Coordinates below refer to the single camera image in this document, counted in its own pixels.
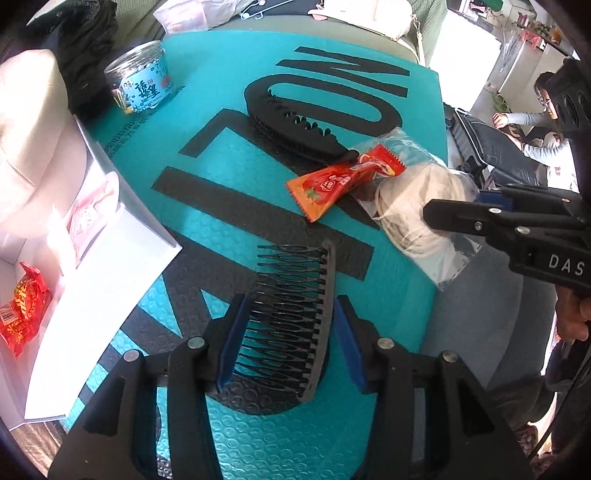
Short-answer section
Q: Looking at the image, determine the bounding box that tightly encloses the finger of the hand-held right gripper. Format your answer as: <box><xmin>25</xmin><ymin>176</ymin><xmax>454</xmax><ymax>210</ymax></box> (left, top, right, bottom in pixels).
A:
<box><xmin>477</xmin><ymin>184</ymin><xmax>588</xmax><ymax>216</ymax></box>
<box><xmin>422</xmin><ymin>198</ymin><xmax>591</xmax><ymax>260</ymax></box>

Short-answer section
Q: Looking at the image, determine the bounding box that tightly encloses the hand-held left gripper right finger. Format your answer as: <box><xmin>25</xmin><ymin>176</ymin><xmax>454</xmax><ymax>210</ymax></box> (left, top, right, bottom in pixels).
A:
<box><xmin>334</xmin><ymin>294</ymin><xmax>533</xmax><ymax>480</ymax></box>

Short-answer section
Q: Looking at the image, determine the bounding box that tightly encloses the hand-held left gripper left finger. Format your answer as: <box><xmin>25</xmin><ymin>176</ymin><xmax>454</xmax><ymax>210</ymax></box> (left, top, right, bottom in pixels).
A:
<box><xmin>48</xmin><ymin>292</ymin><xmax>251</xmax><ymax>480</ymax></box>

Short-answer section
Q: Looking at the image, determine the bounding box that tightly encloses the clear bag of beige hair ties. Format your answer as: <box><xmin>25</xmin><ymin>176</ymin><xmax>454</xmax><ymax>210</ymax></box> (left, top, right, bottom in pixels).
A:
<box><xmin>355</xmin><ymin>128</ymin><xmax>484</xmax><ymax>292</ymax></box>

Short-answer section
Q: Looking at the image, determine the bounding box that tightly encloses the black hair comb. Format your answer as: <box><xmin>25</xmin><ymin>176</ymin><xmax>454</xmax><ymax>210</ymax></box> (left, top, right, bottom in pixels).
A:
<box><xmin>233</xmin><ymin>240</ymin><xmax>337</xmax><ymax>402</ymax></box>

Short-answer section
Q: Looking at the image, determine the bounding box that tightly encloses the white cardboard box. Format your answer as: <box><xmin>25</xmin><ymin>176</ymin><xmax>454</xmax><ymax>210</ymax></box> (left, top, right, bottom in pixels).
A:
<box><xmin>0</xmin><ymin>114</ymin><xmax>184</xmax><ymax>422</ymax></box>

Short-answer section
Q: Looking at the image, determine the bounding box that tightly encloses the pink sachet with bow print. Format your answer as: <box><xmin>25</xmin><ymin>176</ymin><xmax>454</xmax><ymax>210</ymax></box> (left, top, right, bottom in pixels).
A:
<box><xmin>64</xmin><ymin>172</ymin><xmax>126</xmax><ymax>260</ymax></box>

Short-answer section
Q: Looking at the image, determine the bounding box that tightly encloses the red snack packet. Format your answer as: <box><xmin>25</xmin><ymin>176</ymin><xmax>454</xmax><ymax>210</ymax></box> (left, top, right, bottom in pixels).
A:
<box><xmin>0</xmin><ymin>261</ymin><xmax>52</xmax><ymax>359</ymax></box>

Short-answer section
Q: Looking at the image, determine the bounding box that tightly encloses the person's right forearm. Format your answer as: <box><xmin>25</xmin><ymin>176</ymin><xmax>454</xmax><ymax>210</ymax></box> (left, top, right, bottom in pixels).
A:
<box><xmin>542</xmin><ymin>339</ymin><xmax>591</xmax><ymax>462</ymax></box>

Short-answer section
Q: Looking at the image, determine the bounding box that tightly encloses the person's right hand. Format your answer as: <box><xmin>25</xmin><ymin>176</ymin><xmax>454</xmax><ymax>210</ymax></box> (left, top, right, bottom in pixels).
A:
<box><xmin>555</xmin><ymin>287</ymin><xmax>591</xmax><ymax>341</ymax></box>

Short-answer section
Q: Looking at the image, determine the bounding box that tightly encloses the black suitcase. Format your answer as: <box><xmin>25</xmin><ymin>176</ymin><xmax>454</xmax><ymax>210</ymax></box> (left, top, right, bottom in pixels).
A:
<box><xmin>442</xmin><ymin>103</ymin><xmax>542</xmax><ymax>188</ymax></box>

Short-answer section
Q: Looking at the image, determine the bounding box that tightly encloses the white appliance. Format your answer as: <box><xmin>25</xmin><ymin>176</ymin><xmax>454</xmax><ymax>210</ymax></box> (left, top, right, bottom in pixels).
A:
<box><xmin>488</xmin><ymin>27</ymin><xmax>575</xmax><ymax>114</ymax></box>

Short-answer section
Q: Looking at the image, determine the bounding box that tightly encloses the orange snack packet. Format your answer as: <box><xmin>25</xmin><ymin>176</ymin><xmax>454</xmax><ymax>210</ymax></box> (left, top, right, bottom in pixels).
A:
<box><xmin>285</xmin><ymin>143</ymin><xmax>407</xmax><ymax>223</ymax></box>

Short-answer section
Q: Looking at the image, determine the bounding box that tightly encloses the green quilted bed cover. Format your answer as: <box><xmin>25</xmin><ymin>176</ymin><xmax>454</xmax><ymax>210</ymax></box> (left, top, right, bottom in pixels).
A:
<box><xmin>409</xmin><ymin>0</ymin><xmax>450</xmax><ymax>68</ymax></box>

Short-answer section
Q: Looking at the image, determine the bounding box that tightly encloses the black banana hair clip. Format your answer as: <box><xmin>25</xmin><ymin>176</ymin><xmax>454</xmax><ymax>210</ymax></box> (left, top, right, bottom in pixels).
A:
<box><xmin>243</xmin><ymin>87</ymin><xmax>362</xmax><ymax>165</ymax></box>

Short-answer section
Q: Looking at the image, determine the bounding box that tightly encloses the cream handbag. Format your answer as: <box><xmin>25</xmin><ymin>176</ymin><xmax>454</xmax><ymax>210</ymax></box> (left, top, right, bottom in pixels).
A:
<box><xmin>310</xmin><ymin>0</ymin><xmax>429</xmax><ymax>65</ymax></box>

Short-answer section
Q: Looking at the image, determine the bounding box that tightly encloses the teal bubble mailer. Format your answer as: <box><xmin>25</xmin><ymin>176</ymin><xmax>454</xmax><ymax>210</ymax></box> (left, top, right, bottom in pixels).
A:
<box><xmin>60</xmin><ymin>30</ymin><xmax>451</xmax><ymax>480</ymax></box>

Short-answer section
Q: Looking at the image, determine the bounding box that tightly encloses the clear jar with blue label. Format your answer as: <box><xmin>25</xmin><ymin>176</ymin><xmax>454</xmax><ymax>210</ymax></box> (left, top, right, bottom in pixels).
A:
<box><xmin>103</xmin><ymin>40</ymin><xmax>179</xmax><ymax>116</ymax></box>

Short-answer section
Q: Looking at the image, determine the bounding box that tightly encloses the beige newsboy cap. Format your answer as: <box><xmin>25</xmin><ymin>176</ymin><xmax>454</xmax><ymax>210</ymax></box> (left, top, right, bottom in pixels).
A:
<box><xmin>0</xmin><ymin>48</ymin><xmax>92</xmax><ymax>239</ymax></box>

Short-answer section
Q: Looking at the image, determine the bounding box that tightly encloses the white clothes hanger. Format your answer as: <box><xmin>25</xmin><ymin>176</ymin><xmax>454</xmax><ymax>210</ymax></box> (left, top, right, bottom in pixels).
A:
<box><xmin>239</xmin><ymin>0</ymin><xmax>280</xmax><ymax>20</ymax></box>

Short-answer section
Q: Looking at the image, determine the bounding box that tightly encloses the dark clothing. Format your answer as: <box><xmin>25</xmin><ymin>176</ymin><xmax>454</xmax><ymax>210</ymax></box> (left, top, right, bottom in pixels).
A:
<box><xmin>27</xmin><ymin>0</ymin><xmax>119</xmax><ymax>117</ymax></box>

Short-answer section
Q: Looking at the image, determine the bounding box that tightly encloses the white plastic bag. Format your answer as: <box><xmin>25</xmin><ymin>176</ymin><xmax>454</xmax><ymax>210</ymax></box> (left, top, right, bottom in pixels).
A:
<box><xmin>151</xmin><ymin>0</ymin><xmax>254</xmax><ymax>34</ymax></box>

